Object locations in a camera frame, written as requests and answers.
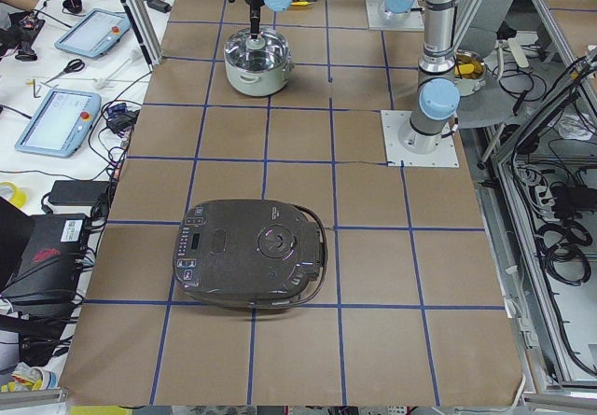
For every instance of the glass pot lid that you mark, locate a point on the glass pot lid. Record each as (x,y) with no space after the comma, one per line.
(266,52)

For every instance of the white arm baseplate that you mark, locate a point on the white arm baseplate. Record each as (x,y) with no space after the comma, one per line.
(404,147)
(395,15)

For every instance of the pale green electric pot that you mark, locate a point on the pale green electric pot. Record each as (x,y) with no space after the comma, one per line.
(259,84)

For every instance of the blue teach pendant far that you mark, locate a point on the blue teach pendant far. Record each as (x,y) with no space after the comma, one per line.
(95,35)

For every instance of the blue teach pendant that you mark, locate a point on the blue teach pendant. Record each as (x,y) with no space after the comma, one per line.
(95,35)
(60,124)

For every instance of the black scissors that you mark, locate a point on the black scissors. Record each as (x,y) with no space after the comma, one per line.
(73,66)

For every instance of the blue teach pendant near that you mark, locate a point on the blue teach pendant near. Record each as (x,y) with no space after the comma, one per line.
(60,124)

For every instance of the steel bowl on chair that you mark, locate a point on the steel bowl on chair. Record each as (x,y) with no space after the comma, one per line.
(469,72)

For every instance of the dark brown rice cooker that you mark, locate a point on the dark brown rice cooker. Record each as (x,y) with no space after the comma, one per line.
(250,254)

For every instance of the black power adapter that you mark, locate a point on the black power adapter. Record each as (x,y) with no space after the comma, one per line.
(76,193)

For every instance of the yellow tape roll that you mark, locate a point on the yellow tape roll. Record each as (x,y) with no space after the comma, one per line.
(13,194)

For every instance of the black computer box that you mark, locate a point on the black computer box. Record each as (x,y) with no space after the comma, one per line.
(43,254)

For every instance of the aluminium frame post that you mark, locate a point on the aluminium frame post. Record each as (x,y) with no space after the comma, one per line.
(143,30)

